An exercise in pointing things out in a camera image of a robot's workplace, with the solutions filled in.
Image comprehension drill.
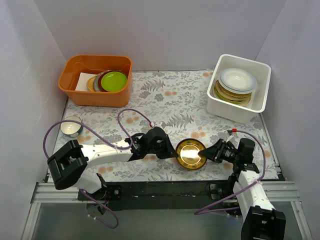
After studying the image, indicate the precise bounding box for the lime green plate in bin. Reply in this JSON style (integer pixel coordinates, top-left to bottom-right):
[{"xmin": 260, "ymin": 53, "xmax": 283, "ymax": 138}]
[{"xmin": 100, "ymin": 71, "xmax": 128, "ymax": 92}]

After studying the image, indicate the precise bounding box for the purple cable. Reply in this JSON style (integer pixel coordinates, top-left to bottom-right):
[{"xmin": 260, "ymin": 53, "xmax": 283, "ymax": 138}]
[
  {"xmin": 42, "ymin": 108, "xmax": 156, "ymax": 229},
  {"xmin": 194, "ymin": 128, "xmax": 266, "ymax": 216}
]

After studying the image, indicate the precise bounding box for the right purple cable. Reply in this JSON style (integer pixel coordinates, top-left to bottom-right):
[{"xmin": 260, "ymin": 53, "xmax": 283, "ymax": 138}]
[{"xmin": 194, "ymin": 128, "xmax": 266, "ymax": 216}]

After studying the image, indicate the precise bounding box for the beige green leaf plate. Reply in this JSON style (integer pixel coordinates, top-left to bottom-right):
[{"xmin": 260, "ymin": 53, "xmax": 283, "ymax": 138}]
[{"xmin": 213, "ymin": 93, "xmax": 251, "ymax": 107}]

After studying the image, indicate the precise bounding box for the orange plastic bin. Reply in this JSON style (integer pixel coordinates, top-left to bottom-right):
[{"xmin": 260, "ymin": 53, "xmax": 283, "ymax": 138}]
[{"xmin": 58, "ymin": 55, "xmax": 133, "ymax": 108}]

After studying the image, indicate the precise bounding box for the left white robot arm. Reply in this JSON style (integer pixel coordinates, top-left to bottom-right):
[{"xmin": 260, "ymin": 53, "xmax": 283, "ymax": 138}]
[{"xmin": 47, "ymin": 126, "xmax": 178, "ymax": 200}]

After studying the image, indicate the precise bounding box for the white plastic bin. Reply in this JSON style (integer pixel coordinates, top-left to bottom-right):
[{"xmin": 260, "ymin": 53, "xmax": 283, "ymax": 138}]
[{"xmin": 206, "ymin": 54, "xmax": 272, "ymax": 123}]

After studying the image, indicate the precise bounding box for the woven bamboo tray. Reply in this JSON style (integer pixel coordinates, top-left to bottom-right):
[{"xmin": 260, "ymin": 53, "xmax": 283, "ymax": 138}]
[{"xmin": 215, "ymin": 81, "xmax": 252, "ymax": 98}]

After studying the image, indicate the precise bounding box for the green polka dot plate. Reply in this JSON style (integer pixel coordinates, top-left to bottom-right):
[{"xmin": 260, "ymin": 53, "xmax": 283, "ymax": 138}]
[{"xmin": 213, "ymin": 88, "xmax": 250, "ymax": 104}]

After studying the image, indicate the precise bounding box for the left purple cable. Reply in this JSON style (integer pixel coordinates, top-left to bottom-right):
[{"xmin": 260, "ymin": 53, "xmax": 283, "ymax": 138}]
[{"xmin": 42, "ymin": 108, "xmax": 156, "ymax": 229}]

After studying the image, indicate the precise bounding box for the yellow brown patterned plate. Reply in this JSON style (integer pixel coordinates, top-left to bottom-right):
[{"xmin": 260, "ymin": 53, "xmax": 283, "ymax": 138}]
[{"xmin": 175, "ymin": 138, "xmax": 207, "ymax": 170}]

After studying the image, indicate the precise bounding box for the white scalloped plate front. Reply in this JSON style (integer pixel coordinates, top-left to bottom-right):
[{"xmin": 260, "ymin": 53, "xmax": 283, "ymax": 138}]
[{"xmin": 218, "ymin": 68, "xmax": 257, "ymax": 83}]

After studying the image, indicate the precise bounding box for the woven plate in bin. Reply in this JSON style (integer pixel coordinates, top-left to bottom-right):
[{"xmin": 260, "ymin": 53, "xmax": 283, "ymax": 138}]
[{"xmin": 86, "ymin": 75, "xmax": 97, "ymax": 92}]

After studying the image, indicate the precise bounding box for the white paper sheet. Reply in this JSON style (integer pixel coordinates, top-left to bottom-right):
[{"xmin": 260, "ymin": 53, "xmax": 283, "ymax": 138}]
[{"xmin": 75, "ymin": 72, "xmax": 96, "ymax": 92}]

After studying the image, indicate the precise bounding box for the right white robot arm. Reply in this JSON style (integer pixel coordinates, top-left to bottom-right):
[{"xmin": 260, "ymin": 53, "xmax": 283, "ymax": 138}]
[{"xmin": 198, "ymin": 138, "xmax": 286, "ymax": 240}]

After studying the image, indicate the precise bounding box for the white dark-rimmed bowl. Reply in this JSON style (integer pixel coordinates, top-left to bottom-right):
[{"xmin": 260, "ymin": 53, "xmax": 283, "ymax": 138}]
[{"xmin": 60, "ymin": 116, "xmax": 83, "ymax": 138}]

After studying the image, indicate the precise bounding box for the white scalloped plate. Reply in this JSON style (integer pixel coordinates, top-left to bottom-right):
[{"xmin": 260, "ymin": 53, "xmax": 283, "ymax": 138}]
[
  {"xmin": 218, "ymin": 68, "xmax": 257, "ymax": 83},
  {"xmin": 218, "ymin": 79, "xmax": 258, "ymax": 94}
]

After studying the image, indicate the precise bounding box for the grey plate in bin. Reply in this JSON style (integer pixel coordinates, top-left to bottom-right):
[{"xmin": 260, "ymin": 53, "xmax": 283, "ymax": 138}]
[{"xmin": 93, "ymin": 74, "xmax": 101, "ymax": 92}]

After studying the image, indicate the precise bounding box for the floral patterned table mat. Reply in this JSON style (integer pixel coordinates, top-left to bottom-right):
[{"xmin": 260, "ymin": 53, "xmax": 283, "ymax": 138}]
[{"xmin": 64, "ymin": 71, "xmax": 278, "ymax": 182}]

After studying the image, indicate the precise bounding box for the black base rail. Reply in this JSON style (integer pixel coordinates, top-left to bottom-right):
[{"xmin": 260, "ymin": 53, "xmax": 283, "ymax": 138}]
[{"xmin": 41, "ymin": 174, "xmax": 286, "ymax": 212}]

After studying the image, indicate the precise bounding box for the white scalloped plate back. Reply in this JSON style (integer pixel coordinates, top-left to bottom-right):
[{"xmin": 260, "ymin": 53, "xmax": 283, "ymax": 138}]
[{"xmin": 218, "ymin": 79, "xmax": 258, "ymax": 94}]

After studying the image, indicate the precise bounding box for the dark brown plate in bin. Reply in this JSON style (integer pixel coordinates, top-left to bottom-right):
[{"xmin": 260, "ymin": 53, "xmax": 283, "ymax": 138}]
[{"xmin": 96, "ymin": 70, "xmax": 111, "ymax": 92}]

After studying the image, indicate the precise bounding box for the aluminium frame rail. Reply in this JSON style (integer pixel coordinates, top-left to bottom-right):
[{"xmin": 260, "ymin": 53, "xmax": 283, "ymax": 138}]
[{"xmin": 21, "ymin": 107, "xmax": 313, "ymax": 240}]

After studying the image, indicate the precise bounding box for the beige bird plate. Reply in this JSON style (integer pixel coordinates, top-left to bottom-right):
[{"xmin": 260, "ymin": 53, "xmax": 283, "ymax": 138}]
[{"xmin": 215, "ymin": 87, "xmax": 251, "ymax": 101}]

